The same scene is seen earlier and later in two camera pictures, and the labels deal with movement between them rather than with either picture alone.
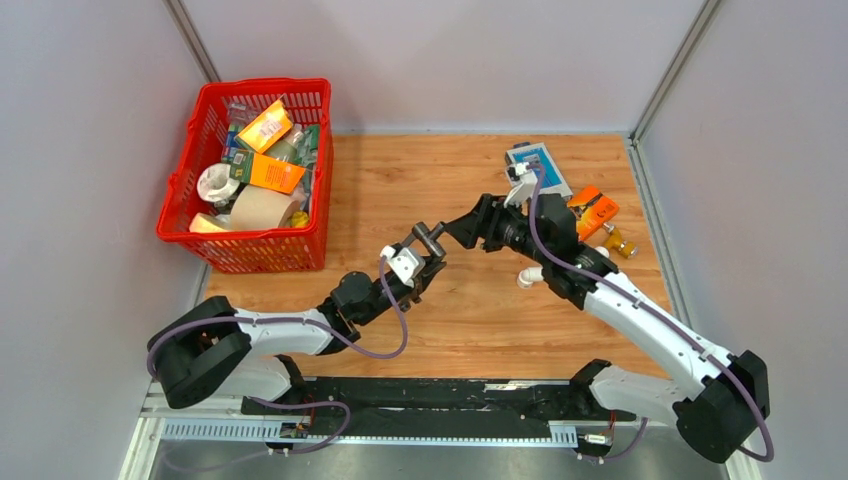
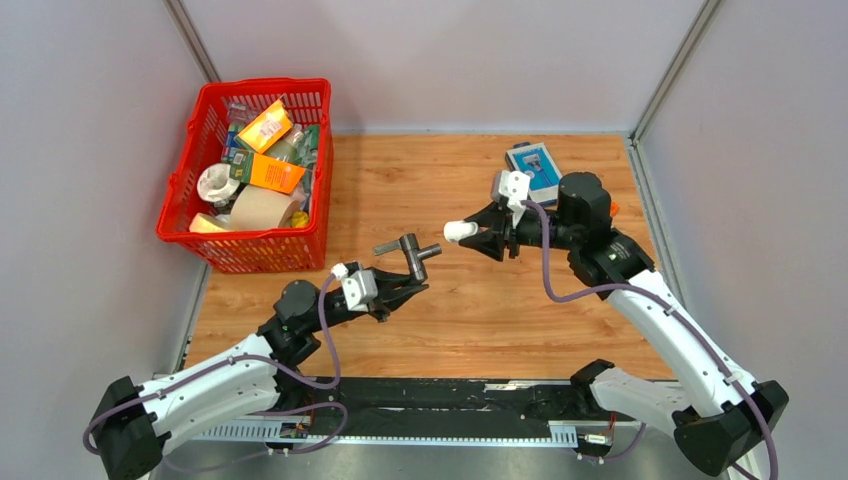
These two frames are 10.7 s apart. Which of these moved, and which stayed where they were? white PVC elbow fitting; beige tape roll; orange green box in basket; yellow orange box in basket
Moved: white PVC elbow fitting
Stayed: beige tape roll; orange green box in basket; yellow orange box in basket
